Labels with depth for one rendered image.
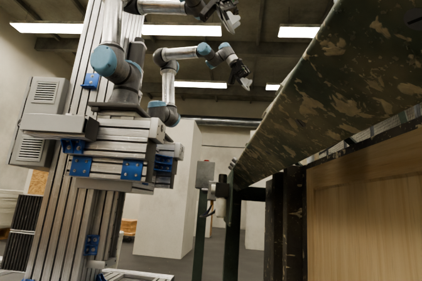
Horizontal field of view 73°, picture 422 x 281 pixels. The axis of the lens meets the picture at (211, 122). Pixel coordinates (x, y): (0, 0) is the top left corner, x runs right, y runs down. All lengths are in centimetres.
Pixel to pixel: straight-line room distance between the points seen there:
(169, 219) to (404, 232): 336
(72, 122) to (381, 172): 105
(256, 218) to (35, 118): 436
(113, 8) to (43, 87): 58
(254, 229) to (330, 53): 499
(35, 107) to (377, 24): 162
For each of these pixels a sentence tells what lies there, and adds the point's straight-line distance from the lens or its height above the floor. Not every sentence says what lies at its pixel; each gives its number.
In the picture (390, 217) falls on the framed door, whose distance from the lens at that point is 65.
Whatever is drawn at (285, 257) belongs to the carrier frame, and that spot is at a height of 49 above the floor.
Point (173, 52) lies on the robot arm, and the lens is 196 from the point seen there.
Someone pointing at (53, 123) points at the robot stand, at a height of 91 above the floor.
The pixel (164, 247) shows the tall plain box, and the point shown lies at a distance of 386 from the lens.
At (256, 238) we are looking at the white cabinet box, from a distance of 525.
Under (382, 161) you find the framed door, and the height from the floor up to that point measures 76.
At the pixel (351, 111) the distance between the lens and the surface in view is 36.
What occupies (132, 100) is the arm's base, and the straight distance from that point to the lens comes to 135.
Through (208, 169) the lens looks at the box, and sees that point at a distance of 192.
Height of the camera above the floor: 65
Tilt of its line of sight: 16 degrees up
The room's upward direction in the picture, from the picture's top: 5 degrees clockwise
